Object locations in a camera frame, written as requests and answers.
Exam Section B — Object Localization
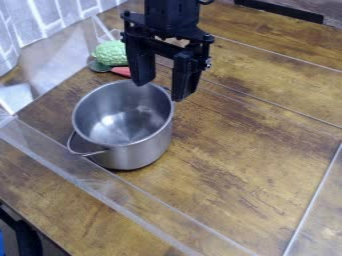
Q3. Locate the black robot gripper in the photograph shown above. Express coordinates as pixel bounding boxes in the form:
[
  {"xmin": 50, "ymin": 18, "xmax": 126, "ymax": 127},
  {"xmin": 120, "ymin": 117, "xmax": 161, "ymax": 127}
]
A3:
[{"xmin": 120, "ymin": 0, "xmax": 215, "ymax": 102}]

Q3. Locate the stainless steel pot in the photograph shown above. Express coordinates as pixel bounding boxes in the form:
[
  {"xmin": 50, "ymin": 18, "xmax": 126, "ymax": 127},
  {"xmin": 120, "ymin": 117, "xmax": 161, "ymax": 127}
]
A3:
[{"xmin": 66, "ymin": 80, "xmax": 175, "ymax": 170}]

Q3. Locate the green bumpy toy vegetable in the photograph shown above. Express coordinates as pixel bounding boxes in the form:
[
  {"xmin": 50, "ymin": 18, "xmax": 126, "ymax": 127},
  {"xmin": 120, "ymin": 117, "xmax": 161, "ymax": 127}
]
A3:
[{"xmin": 92, "ymin": 40, "xmax": 128, "ymax": 66}]

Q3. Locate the black bar at back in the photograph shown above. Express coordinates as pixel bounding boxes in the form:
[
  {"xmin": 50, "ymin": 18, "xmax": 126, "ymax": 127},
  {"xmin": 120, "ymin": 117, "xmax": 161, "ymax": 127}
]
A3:
[{"xmin": 233, "ymin": 0, "xmax": 324, "ymax": 24}]

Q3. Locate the grey white patterned curtain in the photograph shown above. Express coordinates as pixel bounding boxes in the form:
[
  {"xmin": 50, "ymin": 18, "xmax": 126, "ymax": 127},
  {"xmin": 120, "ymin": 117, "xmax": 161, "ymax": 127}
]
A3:
[{"xmin": 0, "ymin": 0, "xmax": 126, "ymax": 77}]

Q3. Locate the clear acrylic barrier panel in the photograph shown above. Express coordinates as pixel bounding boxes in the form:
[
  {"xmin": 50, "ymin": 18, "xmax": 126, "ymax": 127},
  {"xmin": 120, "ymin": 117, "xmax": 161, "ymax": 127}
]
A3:
[{"xmin": 0, "ymin": 14, "xmax": 259, "ymax": 256}]

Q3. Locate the pink handled spoon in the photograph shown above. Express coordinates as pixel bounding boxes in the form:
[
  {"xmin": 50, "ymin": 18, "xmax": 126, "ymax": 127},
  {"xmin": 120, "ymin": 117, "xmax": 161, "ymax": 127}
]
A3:
[{"xmin": 88, "ymin": 60, "xmax": 130, "ymax": 78}]

